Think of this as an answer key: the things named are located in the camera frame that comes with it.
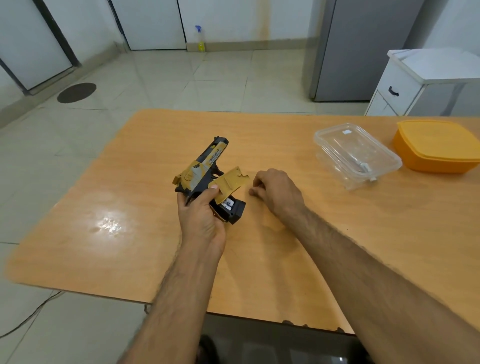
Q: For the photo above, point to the person's right hand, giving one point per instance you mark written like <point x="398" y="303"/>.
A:
<point x="279" y="193"/>

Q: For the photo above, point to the person's left hand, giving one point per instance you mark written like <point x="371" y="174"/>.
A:
<point x="200" y="219"/>

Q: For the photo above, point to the person's left thumb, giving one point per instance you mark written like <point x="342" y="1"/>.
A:
<point x="208" y="192"/>

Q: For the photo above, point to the person's right fingers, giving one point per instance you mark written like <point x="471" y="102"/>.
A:
<point x="257" y="185"/>

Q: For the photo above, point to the yellow plastic grip panel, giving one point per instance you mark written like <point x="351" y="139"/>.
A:
<point x="229" y="184"/>

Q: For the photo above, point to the yellow and black toy pistol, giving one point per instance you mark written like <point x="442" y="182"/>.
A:
<point x="204" y="168"/>

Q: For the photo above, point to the person's left forearm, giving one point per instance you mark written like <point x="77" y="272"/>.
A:
<point x="176" y="303"/>

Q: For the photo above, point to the person's right forearm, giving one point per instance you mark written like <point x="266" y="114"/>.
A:
<point x="378" y="292"/>

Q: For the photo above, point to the clear plastic container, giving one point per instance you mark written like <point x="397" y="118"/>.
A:
<point x="356" y="154"/>

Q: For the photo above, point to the small white part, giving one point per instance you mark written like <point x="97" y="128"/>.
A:
<point x="364" y="167"/>

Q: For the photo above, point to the spray bottle with yellow liquid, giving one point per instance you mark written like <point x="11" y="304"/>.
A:
<point x="200" y="39"/>

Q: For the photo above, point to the round dark floor drain cover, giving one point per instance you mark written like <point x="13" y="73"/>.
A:
<point x="76" y="92"/>

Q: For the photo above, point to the grey refrigerator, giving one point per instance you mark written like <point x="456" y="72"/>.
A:
<point x="356" y="48"/>

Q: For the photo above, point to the white door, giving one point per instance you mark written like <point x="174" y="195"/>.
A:
<point x="150" y="23"/>

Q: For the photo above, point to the orange plastic lidded container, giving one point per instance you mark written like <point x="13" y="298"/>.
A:
<point x="437" y="144"/>

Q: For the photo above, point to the white drawer cabinet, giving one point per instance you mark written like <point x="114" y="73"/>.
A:
<point x="416" y="80"/>

